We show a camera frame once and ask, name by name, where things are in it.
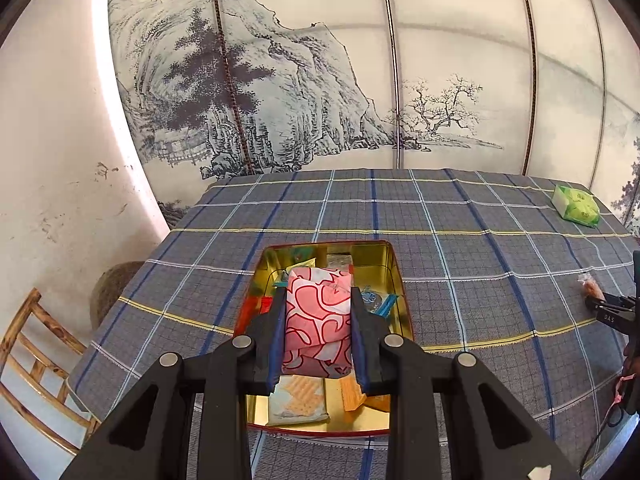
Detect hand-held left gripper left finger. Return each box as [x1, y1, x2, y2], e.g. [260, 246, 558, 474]
[60, 287, 288, 480]

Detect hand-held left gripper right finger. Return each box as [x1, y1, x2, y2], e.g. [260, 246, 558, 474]
[350, 285, 568, 480]

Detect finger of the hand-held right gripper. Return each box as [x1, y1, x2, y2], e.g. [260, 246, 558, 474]
[585, 294, 637, 311]

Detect small clear snack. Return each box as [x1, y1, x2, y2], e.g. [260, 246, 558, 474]
[577, 274, 601, 301]

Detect orange snack packet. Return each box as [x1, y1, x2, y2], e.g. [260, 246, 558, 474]
[340, 376, 391, 412]

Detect pink patterned snack packet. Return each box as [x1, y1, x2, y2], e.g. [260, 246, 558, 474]
[281, 267, 356, 380]

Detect blue cracker packet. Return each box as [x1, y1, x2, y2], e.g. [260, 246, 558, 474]
[267, 376, 331, 427]

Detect yellow candy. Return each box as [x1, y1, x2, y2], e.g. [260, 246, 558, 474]
[287, 257, 317, 283]

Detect gold metal tin tray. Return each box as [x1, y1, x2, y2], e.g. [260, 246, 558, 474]
[234, 240, 416, 436]

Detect green tissue pack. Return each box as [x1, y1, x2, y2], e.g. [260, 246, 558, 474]
[551, 185, 601, 229]

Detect blue plaid tablecloth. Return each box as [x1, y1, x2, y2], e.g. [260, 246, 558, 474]
[65, 169, 640, 480]

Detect brown round stool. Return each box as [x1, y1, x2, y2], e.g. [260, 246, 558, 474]
[90, 261, 146, 331]

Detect wooden chair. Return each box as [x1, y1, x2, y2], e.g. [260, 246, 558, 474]
[0, 287, 101, 456]

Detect ink painted folding screen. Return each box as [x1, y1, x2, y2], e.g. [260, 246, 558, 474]
[107, 0, 640, 236]

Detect black cable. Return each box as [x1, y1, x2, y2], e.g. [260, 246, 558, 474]
[579, 400, 628, 478]

